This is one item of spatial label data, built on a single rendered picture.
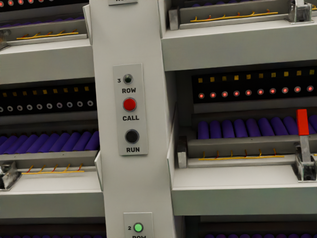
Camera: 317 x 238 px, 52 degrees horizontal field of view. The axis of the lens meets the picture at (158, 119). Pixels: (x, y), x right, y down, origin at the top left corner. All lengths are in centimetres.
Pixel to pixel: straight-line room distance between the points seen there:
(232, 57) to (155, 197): 21
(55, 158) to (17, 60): 16
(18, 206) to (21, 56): 22
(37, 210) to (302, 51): 43
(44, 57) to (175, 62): 19
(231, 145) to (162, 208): 14
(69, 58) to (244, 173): 29
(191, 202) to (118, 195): 10
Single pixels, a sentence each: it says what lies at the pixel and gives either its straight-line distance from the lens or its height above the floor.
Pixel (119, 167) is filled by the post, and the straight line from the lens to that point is 46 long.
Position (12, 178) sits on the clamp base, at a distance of 55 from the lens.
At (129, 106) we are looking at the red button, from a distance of 44.
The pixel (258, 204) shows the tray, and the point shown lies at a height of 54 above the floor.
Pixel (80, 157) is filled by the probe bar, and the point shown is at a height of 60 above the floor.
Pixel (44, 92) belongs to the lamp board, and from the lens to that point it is 65.
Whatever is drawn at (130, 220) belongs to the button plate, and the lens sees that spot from 47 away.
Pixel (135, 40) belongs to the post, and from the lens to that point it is 45.
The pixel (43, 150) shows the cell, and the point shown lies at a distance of 58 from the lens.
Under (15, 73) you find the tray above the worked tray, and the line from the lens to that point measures 52.
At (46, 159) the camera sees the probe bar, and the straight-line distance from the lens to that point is 54.
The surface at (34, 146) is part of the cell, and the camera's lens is 60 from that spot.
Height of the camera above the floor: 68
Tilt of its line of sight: 3 degrees down
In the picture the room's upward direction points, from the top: 4 degrees counter-clockwise
